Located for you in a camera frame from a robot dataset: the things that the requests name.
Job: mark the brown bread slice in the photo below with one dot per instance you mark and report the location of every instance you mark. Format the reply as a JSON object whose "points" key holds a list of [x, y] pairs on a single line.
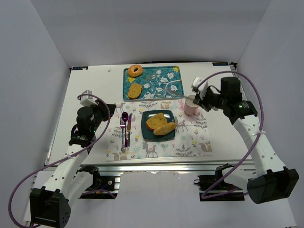
{"points": [[134, 91], [156, 121]]}

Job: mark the orange glazed donut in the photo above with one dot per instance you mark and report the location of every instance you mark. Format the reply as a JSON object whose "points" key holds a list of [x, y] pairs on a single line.
{"points": [[135, 71]]}

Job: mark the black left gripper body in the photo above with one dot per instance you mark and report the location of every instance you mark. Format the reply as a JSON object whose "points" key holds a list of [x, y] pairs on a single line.
{"points": [[108, 109]]}

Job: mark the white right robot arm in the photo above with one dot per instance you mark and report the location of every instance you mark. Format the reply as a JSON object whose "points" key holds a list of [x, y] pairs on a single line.
{"points": [[272, 180]]}

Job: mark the black corner label sticker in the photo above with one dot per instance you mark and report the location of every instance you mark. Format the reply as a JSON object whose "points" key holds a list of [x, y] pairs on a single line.
{"points": [[220, 64]]}

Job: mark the floral animal print placemat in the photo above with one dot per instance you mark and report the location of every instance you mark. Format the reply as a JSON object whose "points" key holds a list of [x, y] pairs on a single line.
{"points": [[191, 133]]}

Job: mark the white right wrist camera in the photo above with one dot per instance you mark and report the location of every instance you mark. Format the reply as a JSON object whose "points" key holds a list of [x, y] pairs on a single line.
{"points": [[199, 89]]}

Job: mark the brown bread slice on tray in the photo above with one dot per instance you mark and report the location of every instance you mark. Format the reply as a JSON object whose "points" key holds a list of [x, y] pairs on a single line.
{"points": [[134, 91]]}

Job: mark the iridescent purple fork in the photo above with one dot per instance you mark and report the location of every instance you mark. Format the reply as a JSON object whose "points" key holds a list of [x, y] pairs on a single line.
{"points": [[122, 126]]}

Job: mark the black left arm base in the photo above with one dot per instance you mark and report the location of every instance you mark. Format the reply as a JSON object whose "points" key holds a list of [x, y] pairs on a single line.
{"points": [[102, 187]]}

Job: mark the iridescent purple knife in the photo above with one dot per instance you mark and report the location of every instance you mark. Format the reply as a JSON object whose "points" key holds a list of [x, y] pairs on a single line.
{"points": [[129, 130]]}

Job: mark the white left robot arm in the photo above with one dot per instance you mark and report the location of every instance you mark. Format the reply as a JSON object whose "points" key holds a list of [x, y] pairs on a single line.
{"points": [[51, 204]]}

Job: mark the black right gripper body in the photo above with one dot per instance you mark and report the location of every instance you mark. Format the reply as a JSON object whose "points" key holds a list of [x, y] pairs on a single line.
{"points": [[200, 102]]}

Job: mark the dark teal square plate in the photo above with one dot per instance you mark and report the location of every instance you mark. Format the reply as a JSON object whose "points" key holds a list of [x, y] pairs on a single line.
{"points": [[149, 135]]}

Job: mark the pink ceramic mug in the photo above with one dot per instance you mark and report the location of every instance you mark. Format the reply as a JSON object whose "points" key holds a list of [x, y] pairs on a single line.
{"points": [[189, 107]]}

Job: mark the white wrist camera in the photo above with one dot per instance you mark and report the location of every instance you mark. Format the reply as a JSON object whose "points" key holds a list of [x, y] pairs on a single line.
{"points": [[86, 98], [199, 89]]}

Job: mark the teal floral serving tray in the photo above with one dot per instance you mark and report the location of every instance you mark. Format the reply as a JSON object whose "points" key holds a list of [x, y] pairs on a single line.
{"points": [[154, 81]]}

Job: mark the iridescent purple spoon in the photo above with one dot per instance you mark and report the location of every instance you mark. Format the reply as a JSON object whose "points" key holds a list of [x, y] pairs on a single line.
{"points": [[125, 118]]}

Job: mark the left corner label sticker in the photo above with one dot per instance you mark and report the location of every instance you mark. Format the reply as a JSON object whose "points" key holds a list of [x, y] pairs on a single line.
{"points": [[75, 68]]}

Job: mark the oval bread roll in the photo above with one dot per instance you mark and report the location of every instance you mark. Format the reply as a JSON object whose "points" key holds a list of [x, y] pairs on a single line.
{"points": [[165, 129]]}

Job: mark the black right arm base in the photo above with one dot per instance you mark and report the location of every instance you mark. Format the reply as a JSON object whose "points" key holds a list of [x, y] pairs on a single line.
{"points": [[221, 192]]}

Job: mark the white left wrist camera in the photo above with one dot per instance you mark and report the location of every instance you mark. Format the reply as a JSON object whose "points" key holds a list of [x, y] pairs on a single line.
{"points": [[86, 98]]}

